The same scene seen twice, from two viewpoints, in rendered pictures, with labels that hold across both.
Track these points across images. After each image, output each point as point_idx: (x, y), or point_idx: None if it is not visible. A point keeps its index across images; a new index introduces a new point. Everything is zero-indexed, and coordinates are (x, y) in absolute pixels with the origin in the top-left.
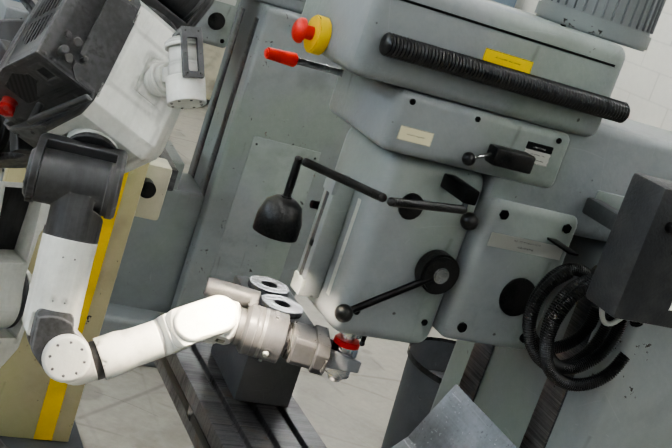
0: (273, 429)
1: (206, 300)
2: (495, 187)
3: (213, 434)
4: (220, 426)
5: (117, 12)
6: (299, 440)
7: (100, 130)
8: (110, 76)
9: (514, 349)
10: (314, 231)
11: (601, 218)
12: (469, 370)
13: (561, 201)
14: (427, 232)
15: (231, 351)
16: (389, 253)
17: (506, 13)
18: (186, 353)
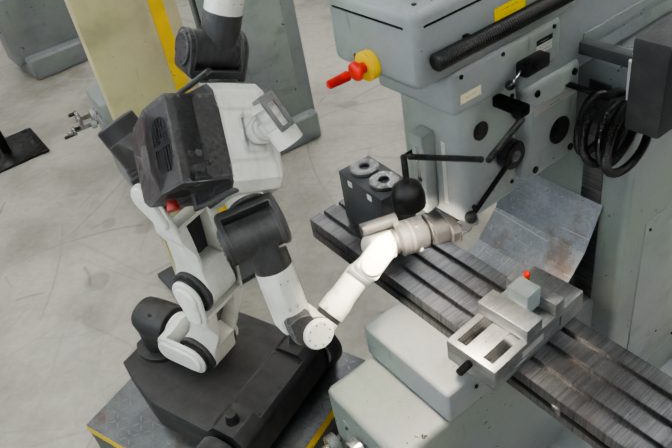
0: (424, 255)
1: (372, 246)
2: (524, 80)
3: (397, 284)
4: (397, 277)
5: (204, 108)
6: (440, 251)
7: (247, 192)
8: (231, 156)
9: None
10: (419, 172)
11: (599, 56)
12: None
13: (565, 57)
14: (495, 136)
15: (366, 219)
16: (479, 164)
17: None
18: (336, 229)
